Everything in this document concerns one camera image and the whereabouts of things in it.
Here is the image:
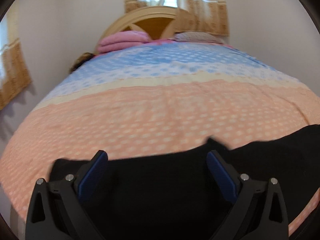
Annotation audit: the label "black pants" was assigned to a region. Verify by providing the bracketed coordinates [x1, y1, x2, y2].
[48, 123, 320, 240]

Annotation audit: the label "polka dot bedspread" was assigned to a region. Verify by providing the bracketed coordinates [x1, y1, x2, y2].
[1, 42, 319, 239]

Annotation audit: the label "beige side window curtain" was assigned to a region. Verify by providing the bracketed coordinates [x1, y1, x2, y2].
[1, 7, 31, 109]

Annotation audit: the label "brown furry object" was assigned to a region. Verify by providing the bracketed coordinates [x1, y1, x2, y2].
[69, 52, 95, 74]

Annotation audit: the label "folded pink blanket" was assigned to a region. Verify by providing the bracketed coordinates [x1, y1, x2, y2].
[96, 30, 152, 54]

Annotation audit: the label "striped pillow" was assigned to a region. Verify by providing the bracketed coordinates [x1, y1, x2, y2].
[172, 31, 224, 44]

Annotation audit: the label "cream wooden headboard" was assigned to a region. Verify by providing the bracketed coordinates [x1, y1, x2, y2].
[100, 6, 177, 40]

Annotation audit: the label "beige floral window curtain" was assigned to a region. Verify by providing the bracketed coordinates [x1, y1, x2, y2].
[124, 0, 229, 36]

